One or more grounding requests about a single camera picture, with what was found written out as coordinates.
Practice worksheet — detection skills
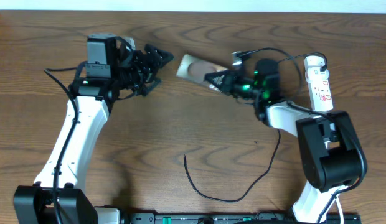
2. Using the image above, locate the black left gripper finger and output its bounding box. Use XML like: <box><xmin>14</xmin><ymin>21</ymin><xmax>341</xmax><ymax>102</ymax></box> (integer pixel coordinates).
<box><xmin>140</xmin><ymin>78</ymin><xmax>161</xmax><ymax>96</ymax></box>
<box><xmin>144</xmin><ymin>44</ymin><xmax>174</xmax><ymax>69</ymax></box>

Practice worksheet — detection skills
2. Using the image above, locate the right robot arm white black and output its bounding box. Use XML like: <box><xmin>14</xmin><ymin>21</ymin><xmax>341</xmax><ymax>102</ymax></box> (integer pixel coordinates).
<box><xmin>204</xmin><ymin>55</ymin><xmax>367</xmax><ymax>223</ymax></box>

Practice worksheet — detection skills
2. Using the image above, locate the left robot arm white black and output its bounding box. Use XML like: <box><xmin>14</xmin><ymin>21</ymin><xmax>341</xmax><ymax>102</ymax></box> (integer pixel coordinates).
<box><xmin>13</xmin><ymin>33</ymin><xmax>174</xmax><ymax>223</ymax></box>

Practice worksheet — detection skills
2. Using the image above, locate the white USB charger plug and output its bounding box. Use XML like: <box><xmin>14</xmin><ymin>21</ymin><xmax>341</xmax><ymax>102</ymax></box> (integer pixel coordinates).
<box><xmin>304</xmin><ymin>55</ymin><xmax>326</xmax><ymax>69</ymax></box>

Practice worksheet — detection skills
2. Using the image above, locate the white power strip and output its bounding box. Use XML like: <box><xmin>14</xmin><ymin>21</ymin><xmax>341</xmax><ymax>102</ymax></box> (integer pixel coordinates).
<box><xmin>306</xmin><ymin>67</ymin><xmax>333</xmax><ymax>112</ymax></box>

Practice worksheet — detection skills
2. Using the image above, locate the black charger cable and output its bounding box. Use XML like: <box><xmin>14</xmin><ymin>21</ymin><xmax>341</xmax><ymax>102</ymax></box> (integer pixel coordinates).
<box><xmin>183</xmin><ymin>52</ymin><xmax>329</xmax><ymax>203</ymax></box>

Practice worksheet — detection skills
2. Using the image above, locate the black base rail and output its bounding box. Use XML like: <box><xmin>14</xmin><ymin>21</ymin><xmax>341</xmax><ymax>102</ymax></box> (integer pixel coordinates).
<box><xmin>127</xmin><ymin>212</ymin><xmax>362</xmax><ymax>224</ymax></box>

